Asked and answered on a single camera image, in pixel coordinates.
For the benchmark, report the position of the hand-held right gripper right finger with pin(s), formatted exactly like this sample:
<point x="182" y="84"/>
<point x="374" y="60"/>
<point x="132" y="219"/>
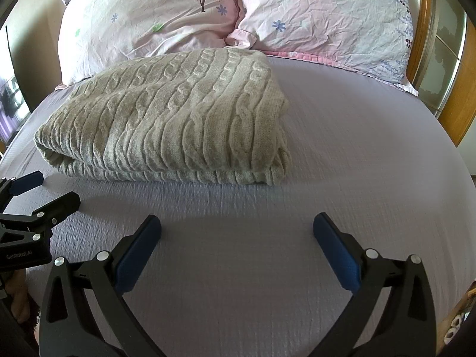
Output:
<point x="337" y="254"/>

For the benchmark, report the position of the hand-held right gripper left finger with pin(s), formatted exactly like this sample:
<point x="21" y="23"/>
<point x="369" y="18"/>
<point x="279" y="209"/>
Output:
<point x="137" y="254"/>

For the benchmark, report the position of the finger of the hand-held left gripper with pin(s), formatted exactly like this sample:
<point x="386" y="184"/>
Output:
<point x="29" y="182"/>
<point x="59" y="204"/>

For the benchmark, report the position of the person's left hand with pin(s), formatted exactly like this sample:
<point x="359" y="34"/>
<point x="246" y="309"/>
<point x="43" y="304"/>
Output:
<point x="18" y="293"/>

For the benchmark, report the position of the dark framed picture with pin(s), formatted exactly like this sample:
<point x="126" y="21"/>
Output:
<point x="11" y="96"/>

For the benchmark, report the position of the lavender bed sheet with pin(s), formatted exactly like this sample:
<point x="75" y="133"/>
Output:
<point x="238" y="200"/>

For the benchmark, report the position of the white patterned object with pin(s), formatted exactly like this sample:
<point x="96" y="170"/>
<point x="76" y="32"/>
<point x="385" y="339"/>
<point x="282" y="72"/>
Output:
<point x="455" y="329"/>

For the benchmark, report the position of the wooden headboard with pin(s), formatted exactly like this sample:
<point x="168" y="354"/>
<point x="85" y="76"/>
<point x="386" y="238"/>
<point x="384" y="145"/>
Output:
<point x="459" y="111"/>

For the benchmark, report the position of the pink pillow with tree print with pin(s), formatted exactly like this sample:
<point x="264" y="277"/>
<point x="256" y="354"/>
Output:
<point x="148" y="15"/>

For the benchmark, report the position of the pink pillow with flower print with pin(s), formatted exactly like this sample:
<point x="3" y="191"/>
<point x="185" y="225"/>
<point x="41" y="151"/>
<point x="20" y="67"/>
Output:
<point x="327" y="18"/>

